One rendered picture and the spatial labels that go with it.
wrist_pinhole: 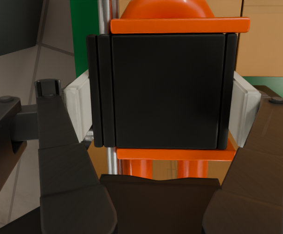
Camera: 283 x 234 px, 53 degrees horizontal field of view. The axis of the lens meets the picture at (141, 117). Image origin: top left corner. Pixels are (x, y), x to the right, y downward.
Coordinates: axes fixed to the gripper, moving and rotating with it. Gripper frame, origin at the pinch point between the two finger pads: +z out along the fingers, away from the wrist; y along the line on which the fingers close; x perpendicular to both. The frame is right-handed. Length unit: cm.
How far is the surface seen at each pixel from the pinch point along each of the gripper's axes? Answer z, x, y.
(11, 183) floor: 122, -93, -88
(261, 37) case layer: 67, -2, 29
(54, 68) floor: 122, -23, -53
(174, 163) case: 36.3, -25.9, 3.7
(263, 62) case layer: 67, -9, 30
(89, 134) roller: 67, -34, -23
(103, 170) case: 31.0, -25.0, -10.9
